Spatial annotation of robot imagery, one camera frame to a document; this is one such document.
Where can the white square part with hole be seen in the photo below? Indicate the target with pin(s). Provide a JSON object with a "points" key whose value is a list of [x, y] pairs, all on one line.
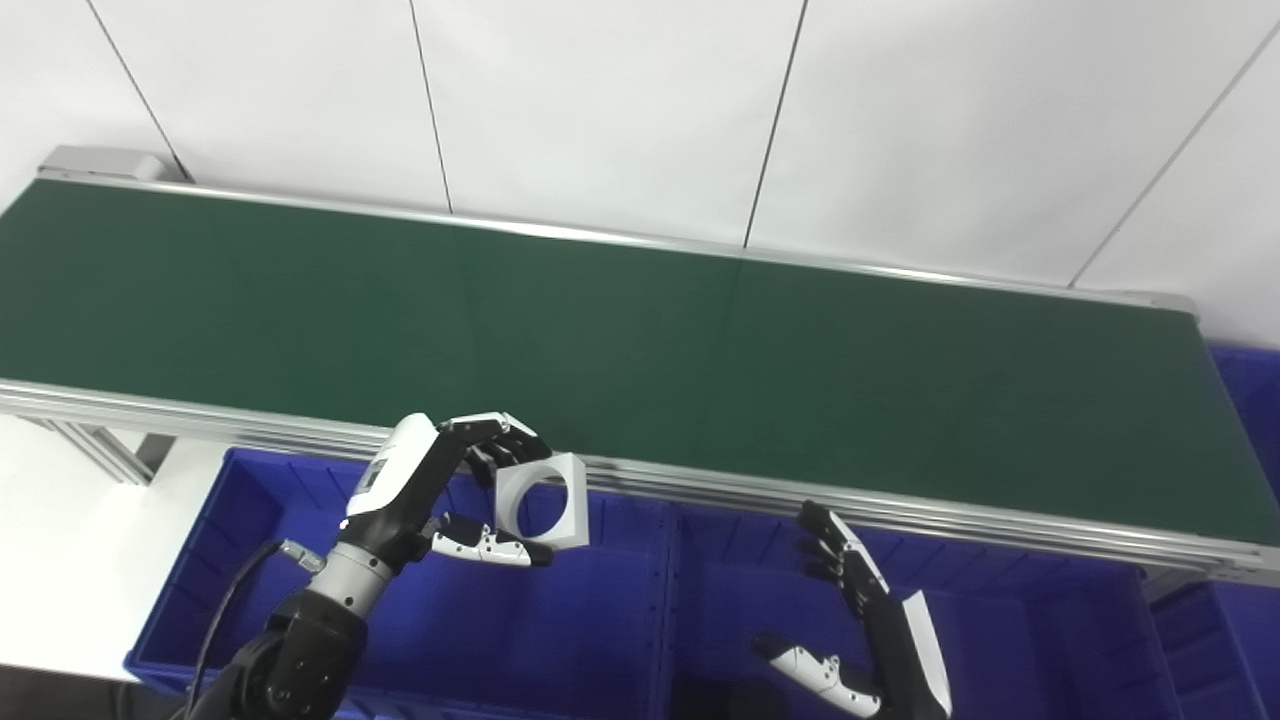
{"points": [[572, 500]]}

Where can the aluminium conveyor leg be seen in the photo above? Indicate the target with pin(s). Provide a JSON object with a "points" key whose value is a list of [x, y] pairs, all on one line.
{"points": [[100, 450]]}

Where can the blue plastic bin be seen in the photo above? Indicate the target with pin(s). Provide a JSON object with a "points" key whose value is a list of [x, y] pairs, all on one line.
{"points": [[560, 640], [1050, 650], [1240, 640]]}

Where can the grey conveyor end housing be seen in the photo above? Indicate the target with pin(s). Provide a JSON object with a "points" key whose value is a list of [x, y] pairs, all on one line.
{"points": [[100, 162]]}

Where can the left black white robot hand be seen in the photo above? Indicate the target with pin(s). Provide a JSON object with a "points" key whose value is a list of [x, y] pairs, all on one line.
{"points": [[400, 490]]}

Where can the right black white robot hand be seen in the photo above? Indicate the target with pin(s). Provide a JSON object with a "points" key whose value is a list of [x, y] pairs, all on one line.
{"points": [[905, 660]]}

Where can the green conveyor belt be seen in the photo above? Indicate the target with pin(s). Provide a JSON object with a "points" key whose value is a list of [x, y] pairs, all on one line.
{"points": [[1000, 525], [700, 370]]}

